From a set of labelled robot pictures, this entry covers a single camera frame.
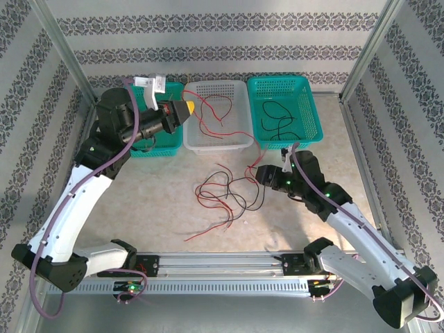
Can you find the small controller board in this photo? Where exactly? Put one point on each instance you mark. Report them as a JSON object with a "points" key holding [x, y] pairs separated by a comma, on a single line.
{"points": [[130, 287], [319, 283]]}

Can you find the aluminium side rail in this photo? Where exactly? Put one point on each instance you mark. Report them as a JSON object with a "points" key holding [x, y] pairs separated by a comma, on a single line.
{"points": [[364, 156], [87, 121]]}

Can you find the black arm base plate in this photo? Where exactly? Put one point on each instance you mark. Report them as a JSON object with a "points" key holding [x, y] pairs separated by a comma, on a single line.
{"points": [[289, 265], [152, 265]]}

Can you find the teal plastic basket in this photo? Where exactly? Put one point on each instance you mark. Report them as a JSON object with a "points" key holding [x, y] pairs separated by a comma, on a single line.
{"points": [[170, 142], [305, 111]]}

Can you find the grey metal front panel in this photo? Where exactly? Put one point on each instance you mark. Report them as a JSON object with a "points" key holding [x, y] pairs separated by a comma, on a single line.
{"points": [[222, 315]]}

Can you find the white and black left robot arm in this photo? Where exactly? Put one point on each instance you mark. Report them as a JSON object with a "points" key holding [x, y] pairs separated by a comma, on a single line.
{"points": [[83, 208]]}

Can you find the white plastic basket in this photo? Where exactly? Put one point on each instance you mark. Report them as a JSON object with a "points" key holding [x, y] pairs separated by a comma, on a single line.
{"points": [[225, 145]]}

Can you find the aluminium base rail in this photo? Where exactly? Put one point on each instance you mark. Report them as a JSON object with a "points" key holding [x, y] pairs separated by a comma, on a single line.
{"points": [[222, 263]]}

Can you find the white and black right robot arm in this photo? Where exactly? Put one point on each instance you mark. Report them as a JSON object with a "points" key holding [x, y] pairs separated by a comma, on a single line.
{"points": [[357, 241]]}

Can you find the aluminium frame post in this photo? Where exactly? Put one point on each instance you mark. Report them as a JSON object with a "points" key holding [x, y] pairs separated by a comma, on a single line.
{"points": [[372, 45], [63, 45]]}

